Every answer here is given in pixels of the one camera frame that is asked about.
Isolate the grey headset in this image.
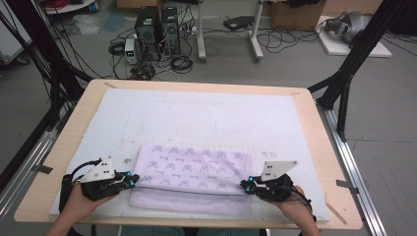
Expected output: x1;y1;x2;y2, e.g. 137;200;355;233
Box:
324;11;373;43

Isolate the black flat device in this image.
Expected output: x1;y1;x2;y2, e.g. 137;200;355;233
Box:
223;15;255;31

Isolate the wide black computer tower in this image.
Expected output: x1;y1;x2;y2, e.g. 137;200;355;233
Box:
135;5;161;62

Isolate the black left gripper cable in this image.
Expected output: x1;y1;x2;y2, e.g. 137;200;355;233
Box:
58;157;103;214

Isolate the thin wooden stick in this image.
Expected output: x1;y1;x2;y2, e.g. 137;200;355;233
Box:
324;200;348;226

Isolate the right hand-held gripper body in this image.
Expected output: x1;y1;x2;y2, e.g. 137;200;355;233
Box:
259;159;299;202

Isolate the grey tape piece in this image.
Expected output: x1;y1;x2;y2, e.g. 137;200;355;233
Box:
33;163;54;175
335;179;360;195

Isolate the large cardboard box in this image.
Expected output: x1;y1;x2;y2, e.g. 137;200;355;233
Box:
268;0;328;31

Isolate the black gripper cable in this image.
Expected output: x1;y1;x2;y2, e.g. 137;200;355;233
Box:
288;193;318;236
58;157;103;214

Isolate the teal plastic sheet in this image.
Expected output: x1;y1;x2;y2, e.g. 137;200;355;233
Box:
102;11;127;33

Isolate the white round table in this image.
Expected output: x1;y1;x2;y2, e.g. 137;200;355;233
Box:
43;0;97;16

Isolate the white floor board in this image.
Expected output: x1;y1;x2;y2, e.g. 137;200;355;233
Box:
316;15;392;59

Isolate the black frame post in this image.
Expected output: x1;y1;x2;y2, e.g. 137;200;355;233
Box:
308;0;411;143
0;0;94;132

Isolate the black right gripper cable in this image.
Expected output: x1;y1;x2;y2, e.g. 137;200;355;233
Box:
288;193;318;236

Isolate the pale pink towel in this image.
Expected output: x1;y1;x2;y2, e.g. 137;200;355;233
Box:
128;143;255;217

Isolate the black cable bundle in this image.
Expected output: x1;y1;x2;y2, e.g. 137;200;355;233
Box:
131;63;156;82

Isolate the clear plastic bag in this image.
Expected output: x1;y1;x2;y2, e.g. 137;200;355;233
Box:
72;14;102;35

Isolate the white desk frame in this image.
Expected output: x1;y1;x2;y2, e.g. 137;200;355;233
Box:
196;0;266;64

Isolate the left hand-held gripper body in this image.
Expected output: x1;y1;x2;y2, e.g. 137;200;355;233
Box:
78;155;126;202

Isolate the small black cable coil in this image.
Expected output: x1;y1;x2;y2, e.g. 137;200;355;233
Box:
107;40;127;57

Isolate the narrow black computer tower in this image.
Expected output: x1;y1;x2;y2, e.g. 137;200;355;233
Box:
160;6;181;55

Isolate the person's right hand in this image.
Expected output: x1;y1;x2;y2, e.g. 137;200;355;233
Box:
267;186;314;222

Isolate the white foam mat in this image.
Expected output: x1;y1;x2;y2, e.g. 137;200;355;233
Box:
48;88;331;224

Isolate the person's left hand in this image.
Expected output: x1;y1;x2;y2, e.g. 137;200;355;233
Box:
63;184;116;221

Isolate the aluminium rail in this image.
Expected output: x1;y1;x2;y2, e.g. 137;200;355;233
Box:
316;101;387;236
0;97;77;224

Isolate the white power supply unit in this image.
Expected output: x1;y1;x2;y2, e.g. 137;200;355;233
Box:
124;37;141;65

